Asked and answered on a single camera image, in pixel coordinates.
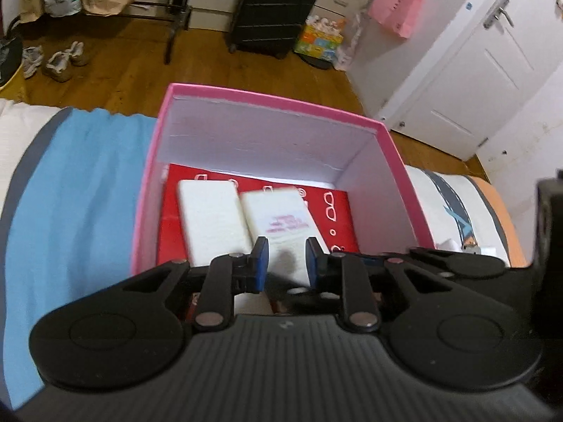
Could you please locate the black hard-shell suitcase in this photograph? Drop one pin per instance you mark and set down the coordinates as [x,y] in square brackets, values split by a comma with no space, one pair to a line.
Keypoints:
[275,9]

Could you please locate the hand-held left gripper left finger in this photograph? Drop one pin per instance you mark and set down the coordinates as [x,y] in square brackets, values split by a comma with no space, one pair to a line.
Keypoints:
[262,264]

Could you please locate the plain white tissue pack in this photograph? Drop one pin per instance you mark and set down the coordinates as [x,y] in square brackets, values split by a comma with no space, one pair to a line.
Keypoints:
[211,224]

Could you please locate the red flat box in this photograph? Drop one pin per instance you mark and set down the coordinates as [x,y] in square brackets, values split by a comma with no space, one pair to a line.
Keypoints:
[169,211]

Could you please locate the colourful cartoon box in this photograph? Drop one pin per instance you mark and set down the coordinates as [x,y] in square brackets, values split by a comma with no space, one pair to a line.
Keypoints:
[319,43]

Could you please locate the white door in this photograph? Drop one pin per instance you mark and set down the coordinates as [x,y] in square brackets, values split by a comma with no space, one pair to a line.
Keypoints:
[475,79]

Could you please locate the pink paper bag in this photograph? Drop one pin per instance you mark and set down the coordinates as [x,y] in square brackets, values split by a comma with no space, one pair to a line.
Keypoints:
[396,9]

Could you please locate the worn grey sneaker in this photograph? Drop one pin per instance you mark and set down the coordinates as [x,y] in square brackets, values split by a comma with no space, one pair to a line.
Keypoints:
[58,66]
[31,61]
[78,52]

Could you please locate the clear plastic bag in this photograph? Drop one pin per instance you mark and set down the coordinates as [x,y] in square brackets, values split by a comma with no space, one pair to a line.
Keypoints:
[349,41]

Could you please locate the white tissue pack pink print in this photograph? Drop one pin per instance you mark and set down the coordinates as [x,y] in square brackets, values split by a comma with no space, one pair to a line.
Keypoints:
[281,224]

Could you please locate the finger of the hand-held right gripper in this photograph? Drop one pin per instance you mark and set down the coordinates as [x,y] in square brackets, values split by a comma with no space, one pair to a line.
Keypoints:
[292,301]
[470,266]

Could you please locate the dark round object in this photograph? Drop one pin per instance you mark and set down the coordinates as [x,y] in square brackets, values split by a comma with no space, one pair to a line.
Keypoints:
[9,59]

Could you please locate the pink cardboard box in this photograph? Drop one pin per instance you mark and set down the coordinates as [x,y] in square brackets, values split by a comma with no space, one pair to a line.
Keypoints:
[272,140]

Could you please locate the black metal rack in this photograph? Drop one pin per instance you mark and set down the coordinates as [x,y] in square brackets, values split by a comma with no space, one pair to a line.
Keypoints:
[178,13]

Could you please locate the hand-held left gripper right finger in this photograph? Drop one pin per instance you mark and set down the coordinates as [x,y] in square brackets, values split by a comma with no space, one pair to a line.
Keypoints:
[313,263]

